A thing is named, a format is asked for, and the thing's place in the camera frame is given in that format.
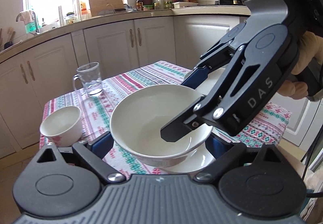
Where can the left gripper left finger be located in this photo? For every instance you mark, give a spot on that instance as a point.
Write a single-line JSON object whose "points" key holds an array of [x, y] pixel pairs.
{"points": [[89, 155]]}

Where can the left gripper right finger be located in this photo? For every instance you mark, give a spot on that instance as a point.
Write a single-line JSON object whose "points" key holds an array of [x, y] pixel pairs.
{"points": [[227, 157]]}

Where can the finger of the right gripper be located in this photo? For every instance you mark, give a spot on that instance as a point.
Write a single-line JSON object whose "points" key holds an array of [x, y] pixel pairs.
{"points": [[202, 79], [183, 123]]}

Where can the large white plate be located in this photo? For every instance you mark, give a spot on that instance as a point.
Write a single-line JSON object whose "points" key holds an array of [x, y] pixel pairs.
{"points": [[199, 158]]}

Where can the white bowl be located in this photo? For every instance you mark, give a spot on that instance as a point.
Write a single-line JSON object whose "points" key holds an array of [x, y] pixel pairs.
{"points": [[136, 122], [63, 127]]}

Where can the white kitchen cabinets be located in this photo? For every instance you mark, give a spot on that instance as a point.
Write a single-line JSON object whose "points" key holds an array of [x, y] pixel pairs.
{"points": [[41, 68]]}

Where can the kitchen faucet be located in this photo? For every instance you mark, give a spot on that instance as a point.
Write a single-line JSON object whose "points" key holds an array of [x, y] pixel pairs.
{"points": [[24, 16]]}

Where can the gloved right hand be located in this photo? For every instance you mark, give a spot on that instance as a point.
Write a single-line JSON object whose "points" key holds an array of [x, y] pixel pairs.
{"points": [[310, 46]]}

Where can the patterned tablecloth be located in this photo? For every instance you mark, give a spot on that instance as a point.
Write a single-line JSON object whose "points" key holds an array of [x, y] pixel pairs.
{"points": [[267, 127]]}

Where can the glass mug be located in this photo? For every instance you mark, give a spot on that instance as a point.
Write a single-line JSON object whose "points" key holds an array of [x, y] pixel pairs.
{"points": [[90, 77]]}

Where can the dark sauce bottle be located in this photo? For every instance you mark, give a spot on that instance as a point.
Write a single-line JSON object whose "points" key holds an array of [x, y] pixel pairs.
{"points": [[139, 5]]}

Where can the wooden cutting board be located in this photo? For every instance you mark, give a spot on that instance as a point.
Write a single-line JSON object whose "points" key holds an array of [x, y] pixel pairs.
{"points": [[103, 7]]}

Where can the green dish soap bottle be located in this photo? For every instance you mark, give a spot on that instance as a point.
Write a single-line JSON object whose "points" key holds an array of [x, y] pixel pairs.
{"points": [[32, 27]]}

